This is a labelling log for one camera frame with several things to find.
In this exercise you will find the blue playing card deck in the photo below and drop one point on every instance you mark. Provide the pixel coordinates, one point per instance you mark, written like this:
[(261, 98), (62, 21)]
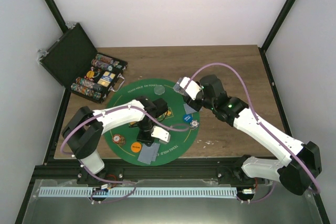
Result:
[(178, 89)]

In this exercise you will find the round green poker mat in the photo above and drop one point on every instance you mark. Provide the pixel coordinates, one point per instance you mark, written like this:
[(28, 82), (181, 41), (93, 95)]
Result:
[(179, 143)]

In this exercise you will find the orange big blind button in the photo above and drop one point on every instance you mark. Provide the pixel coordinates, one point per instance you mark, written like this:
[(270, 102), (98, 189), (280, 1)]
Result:
[(136, 147)]

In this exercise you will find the black aluminium frame rail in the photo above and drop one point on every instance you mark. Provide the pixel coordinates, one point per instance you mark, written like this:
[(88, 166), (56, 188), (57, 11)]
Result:
[(226, 174)]

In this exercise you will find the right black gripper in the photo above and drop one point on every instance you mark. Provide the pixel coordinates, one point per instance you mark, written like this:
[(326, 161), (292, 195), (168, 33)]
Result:
[(190, 103)]

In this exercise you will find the black poker chip case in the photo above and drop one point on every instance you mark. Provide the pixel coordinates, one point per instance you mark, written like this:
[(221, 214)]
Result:
[(74, 55)]

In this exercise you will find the poker chip stack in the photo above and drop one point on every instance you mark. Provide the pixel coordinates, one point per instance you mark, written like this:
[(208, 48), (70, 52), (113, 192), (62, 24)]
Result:
[(118, 139), (194, 124)]

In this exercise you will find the chip row in case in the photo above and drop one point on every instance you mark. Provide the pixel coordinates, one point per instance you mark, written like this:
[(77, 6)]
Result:
[(84, 82), (82, 89)]

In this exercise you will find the face-down dealt card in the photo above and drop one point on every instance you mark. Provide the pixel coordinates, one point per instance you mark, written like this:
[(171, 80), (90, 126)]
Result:
[(156, 147), (146, 154), (188, 109)]

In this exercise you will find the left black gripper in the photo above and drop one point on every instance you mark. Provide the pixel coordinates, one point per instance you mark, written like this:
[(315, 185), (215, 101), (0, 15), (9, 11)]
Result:
[(141, 138)]

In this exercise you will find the card box in case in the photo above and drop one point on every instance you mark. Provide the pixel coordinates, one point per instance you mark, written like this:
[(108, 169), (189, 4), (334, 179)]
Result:
[(108, 76)]

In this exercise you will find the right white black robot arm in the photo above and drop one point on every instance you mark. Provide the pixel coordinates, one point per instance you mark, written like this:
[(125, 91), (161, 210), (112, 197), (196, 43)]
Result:
[(295, 164)]

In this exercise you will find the blue small blind button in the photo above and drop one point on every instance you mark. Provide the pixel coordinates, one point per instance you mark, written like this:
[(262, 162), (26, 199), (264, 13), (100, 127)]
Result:
[(187, 118)]

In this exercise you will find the clear dealer button disc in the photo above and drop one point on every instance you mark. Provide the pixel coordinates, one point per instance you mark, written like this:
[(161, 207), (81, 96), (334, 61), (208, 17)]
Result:
[(159, 89)]

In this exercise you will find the light blue slotted strip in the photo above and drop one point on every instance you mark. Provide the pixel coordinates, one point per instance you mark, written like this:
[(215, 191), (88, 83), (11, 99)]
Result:
[(141, 192)]

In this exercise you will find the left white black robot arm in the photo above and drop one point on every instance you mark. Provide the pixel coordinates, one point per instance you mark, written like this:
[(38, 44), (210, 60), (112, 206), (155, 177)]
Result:
[(82, 134)]

